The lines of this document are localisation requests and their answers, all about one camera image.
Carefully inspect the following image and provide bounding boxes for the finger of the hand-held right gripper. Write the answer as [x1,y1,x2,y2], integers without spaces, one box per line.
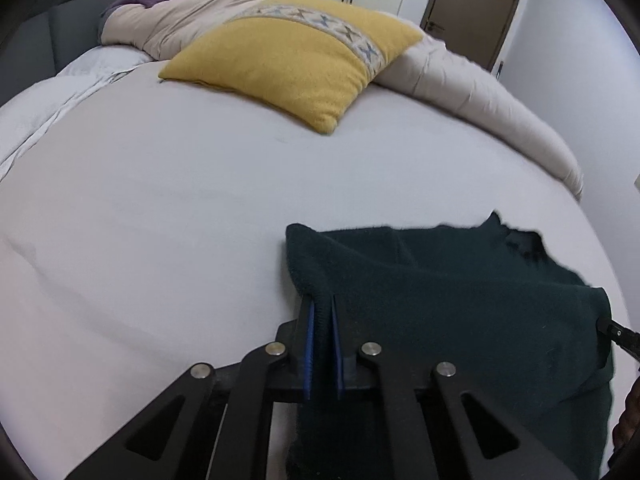
[596,316,640,362]

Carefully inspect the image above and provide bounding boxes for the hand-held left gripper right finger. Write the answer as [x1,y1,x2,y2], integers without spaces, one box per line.
[331,295,581,480]

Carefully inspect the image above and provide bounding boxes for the yellow pillow with patterned band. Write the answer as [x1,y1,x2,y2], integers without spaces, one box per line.
[158,0,426,135]

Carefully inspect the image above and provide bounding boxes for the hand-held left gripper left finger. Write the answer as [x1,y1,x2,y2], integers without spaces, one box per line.
[65,295,316,480]

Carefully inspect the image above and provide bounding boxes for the beige duvet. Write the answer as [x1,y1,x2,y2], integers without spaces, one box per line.
[99,0,585,201]

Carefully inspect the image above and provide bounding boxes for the brown door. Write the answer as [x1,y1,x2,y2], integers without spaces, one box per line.
[420,0,526,74]

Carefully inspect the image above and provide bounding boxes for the grey padded headboard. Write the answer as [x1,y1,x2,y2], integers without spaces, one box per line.
[0,0,182,107]

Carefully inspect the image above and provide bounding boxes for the dark green fleece garment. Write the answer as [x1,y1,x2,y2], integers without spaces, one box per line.
[285,211,617,480]

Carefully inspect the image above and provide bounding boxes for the white towel blanket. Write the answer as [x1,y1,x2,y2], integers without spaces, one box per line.
[0,45,157,182]

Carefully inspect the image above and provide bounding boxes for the bed with white sheet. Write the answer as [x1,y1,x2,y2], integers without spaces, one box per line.
[0,45,636,480]

